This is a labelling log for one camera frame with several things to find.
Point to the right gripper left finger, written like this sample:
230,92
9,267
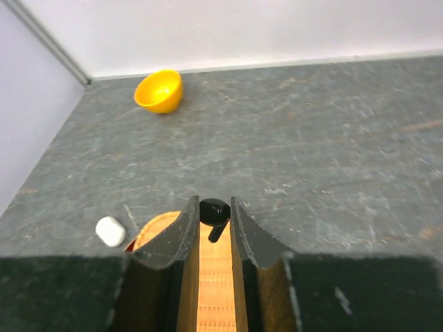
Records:
154,288

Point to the woven bamboo tray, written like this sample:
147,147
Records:
207,301

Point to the black earbud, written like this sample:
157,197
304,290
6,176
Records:
216,214

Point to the orange bowl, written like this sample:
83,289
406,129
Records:
160,92

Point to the red round plate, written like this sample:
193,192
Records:
130,246

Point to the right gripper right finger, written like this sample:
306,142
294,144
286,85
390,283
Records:
279,289

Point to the white earbud charging case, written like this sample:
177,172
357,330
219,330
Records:
110,231

